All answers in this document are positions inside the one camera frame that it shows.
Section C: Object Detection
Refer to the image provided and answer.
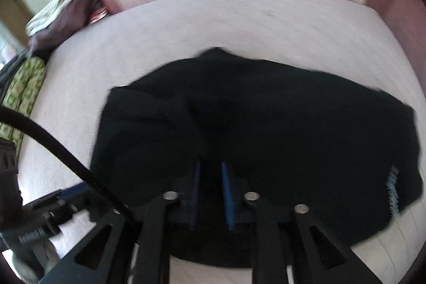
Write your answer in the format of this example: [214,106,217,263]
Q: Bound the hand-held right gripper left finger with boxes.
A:
[40,160,202,284]

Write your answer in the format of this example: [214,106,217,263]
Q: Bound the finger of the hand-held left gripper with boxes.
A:
[24,182,88,222]

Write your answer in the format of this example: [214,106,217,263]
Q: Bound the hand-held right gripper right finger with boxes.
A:
[220,161,384,284]

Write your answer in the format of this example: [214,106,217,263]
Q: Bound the black pants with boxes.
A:
[90,47,420,269]

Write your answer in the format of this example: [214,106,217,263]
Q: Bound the green patterned cloth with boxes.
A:
[0,57,46,151]

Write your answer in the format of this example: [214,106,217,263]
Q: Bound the dark maroon cloth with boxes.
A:
[29,0,104,52]

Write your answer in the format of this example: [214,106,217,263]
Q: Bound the white bed sheet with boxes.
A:
[13,0,426,284]

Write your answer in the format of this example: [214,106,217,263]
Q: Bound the black cable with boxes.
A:
[0,106,134,223]

